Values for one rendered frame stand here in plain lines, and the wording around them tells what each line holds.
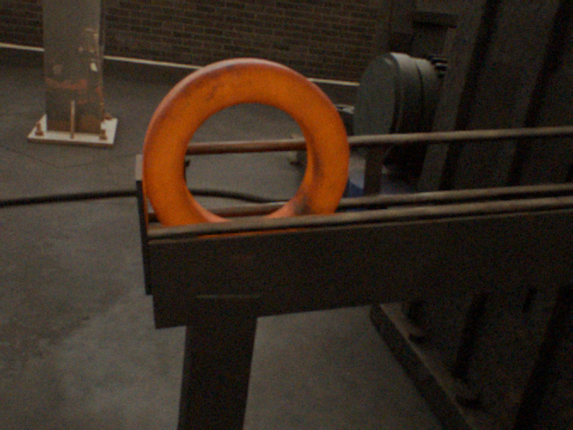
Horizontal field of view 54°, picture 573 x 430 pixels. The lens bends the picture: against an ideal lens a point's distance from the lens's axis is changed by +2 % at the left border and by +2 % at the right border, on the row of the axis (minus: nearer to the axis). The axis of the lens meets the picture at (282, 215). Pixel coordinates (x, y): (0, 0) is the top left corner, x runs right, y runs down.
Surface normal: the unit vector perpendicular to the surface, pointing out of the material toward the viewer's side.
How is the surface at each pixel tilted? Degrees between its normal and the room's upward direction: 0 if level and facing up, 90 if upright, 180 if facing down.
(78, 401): 0
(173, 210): 90
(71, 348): 0
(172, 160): 90
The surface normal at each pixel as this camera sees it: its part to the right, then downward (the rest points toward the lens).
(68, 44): 0.22, 0.37
